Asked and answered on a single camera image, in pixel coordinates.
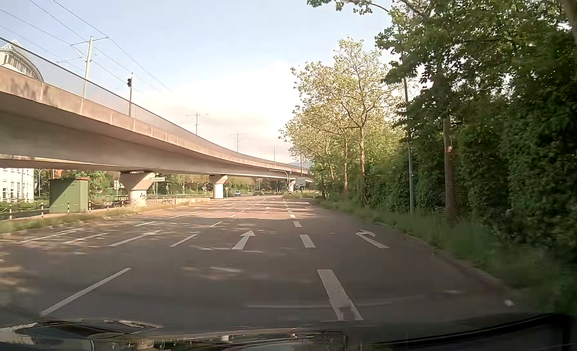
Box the grey asphalt road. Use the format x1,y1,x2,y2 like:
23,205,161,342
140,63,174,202
0,195,528,337

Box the road markings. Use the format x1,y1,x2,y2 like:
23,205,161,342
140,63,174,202
0,196,391,322

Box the car's own bonnet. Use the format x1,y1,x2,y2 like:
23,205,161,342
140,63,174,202
0,312,577,351

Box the row of trees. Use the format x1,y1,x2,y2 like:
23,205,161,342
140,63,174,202
280,0,577,264

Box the concrete elevated railway bridge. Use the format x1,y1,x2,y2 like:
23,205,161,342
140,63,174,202
0,25,314,207

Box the green utility cabinet building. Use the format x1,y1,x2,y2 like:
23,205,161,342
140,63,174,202
49,177,90,214

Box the row of catenary masts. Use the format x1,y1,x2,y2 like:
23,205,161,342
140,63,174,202
57,36,279,166

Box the grass verge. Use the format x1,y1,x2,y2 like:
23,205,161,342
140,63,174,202
288,191,577,318

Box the row of marker posts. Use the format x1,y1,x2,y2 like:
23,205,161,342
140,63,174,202
6,200,123,221

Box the grass strip with kerb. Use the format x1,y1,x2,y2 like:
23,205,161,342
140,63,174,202
0,202,172,240

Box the white building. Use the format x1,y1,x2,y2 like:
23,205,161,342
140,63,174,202
0,168,36,205

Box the building with glass roof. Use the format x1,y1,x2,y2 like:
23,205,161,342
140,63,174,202
0,40,45,83

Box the low concrete wall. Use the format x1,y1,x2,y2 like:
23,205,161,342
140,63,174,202
145,196,212,208

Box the grey lamp post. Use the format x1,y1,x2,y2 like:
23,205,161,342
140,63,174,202
347,0,415,214

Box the overhead wires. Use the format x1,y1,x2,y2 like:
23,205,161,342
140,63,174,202
0,0,182,98

